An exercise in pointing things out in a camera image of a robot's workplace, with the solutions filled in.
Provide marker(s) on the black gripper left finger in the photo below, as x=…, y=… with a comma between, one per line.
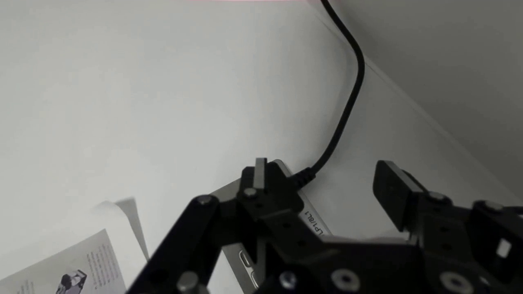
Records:
x=262, y=213

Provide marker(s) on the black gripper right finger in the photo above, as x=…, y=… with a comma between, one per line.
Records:
x=435, y=230

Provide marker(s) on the black rocker switch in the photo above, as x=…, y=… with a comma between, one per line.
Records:
x=249, y=262

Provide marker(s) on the printed instruction sheet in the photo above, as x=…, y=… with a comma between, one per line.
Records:
x=82, y=267

